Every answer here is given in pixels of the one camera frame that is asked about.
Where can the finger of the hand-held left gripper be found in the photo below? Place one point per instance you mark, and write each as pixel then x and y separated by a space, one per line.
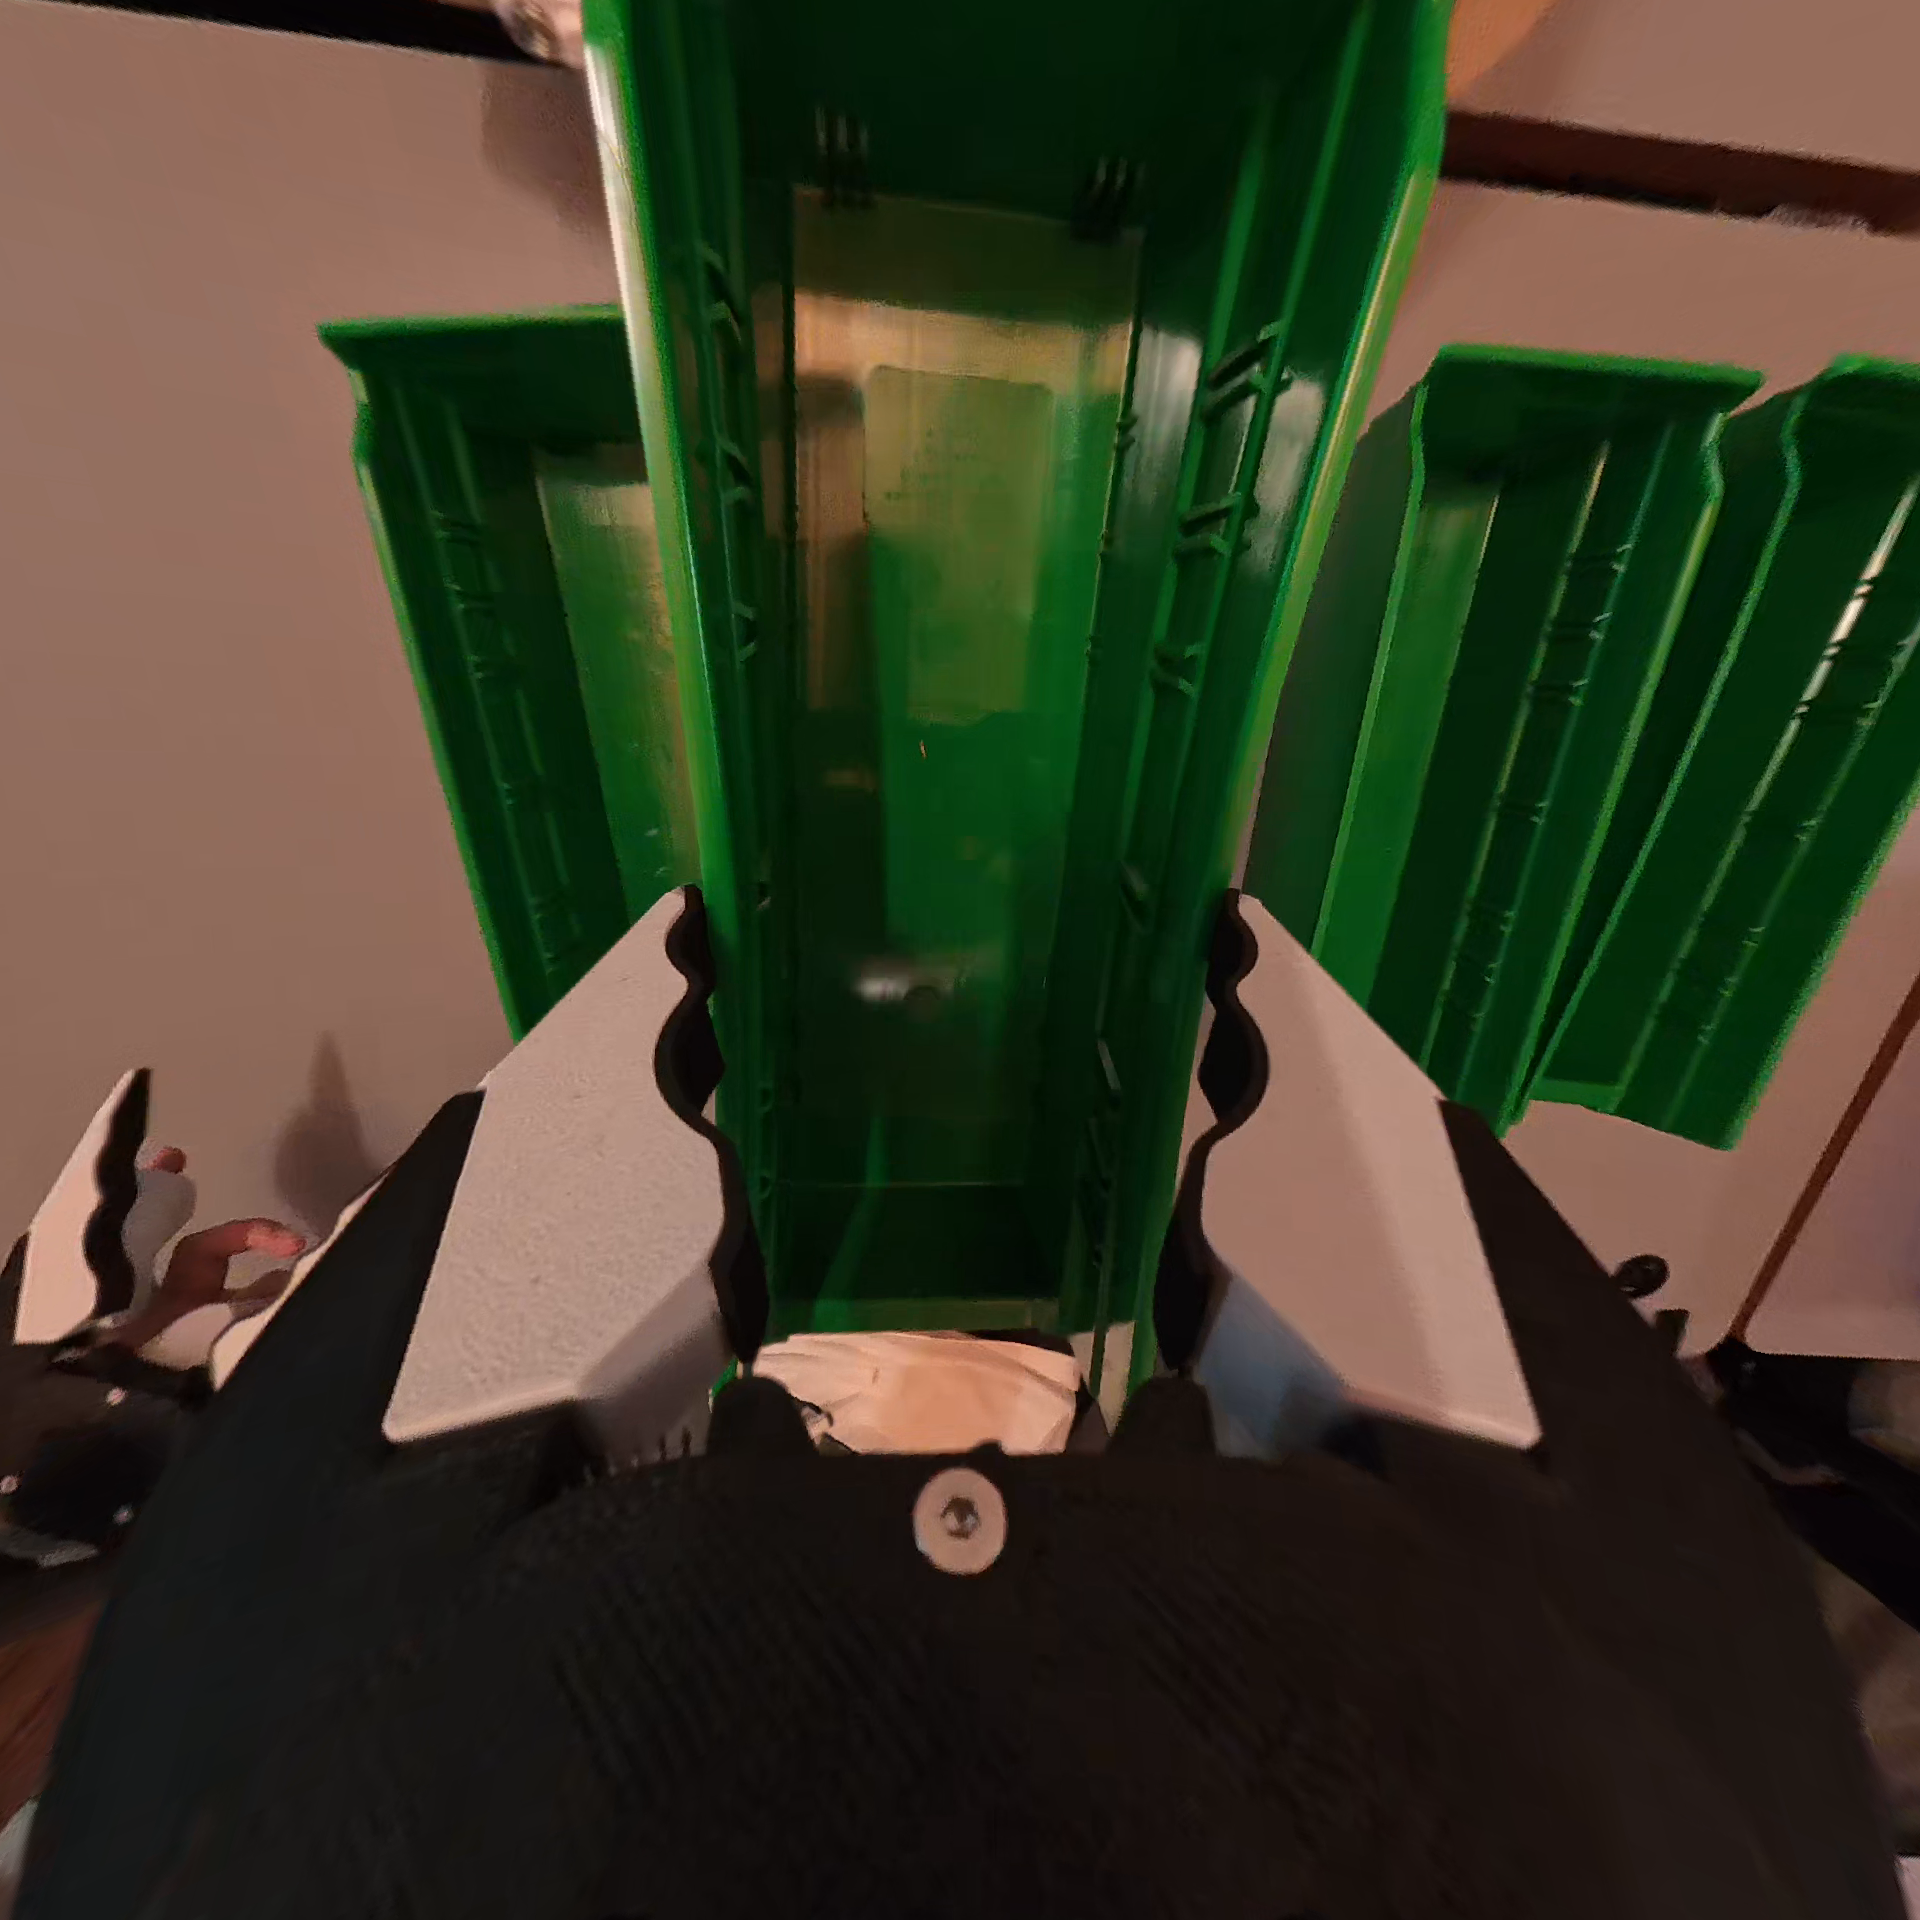
pixel 54 1244
pixel 277 1306

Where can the green plastic bin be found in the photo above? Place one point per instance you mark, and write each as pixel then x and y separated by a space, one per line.
pixel 962 675
pixel 1500 751
pixel 495 675
pixel 1799 826

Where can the black chair base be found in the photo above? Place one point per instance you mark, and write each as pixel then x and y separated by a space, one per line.
pixel 1799 1425

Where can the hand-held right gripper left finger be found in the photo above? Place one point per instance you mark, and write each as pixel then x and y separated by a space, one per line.
pixel 570 1201

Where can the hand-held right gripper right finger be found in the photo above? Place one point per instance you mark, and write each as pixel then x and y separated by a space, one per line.
pixel 1350 1201

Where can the person's left hand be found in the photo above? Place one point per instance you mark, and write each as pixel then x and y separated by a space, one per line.
pixel 226 1244

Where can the black round knob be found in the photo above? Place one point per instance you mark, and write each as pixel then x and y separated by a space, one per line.
pixel 1644 1279

